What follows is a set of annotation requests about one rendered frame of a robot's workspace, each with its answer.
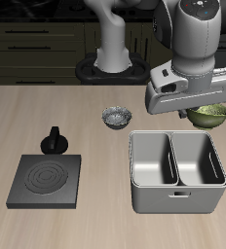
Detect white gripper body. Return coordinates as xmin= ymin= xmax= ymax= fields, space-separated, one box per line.
xmin=144 ymin=66 xmax=226 ymax=116

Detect green bowl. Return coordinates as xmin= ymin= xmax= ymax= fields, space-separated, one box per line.
xmin=186 ymin=103 xmax=226 ymax=131

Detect white basket with two bins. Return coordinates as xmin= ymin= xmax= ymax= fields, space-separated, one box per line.
xmin=128 ymin=129 xmax=226 ymax=215

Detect small grey fluted dish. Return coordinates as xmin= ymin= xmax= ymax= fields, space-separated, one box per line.
xmin=101 ymin=106 xmax=132 ymax=130

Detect round black knob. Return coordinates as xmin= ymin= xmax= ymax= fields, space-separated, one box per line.
xmin=40 ymin=125 xmax=69 ymax=156

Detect dark grey stove plate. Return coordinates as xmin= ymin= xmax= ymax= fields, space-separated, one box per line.
xmin=5 ymin=154 xmax=83 ymax=210

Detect dark kitchen cupboards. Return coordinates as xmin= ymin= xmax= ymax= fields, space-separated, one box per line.
xmin=0 ymin=0 xmax=226 ymax=87

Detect flat black base plate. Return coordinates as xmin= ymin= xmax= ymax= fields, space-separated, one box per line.
xmin=75 ymin=52 xmax=152 ymax=82

